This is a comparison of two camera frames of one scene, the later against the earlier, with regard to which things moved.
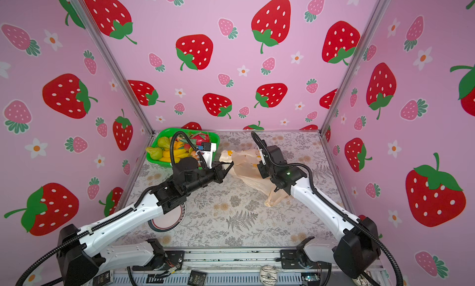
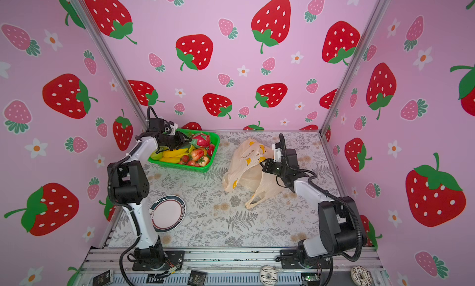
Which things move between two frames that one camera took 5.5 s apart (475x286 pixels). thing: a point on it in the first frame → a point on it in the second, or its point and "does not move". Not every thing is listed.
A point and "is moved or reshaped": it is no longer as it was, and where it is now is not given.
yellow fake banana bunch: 179,153 does not move
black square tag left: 102,278 does not move
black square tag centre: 196,278 does not move
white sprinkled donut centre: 268,275 does not move
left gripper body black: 205,177 → 172,143
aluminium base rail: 239,267 does not move
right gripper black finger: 225,172 → 185,139
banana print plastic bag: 245,167 is moved or reshaped
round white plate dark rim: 170,221 does not move
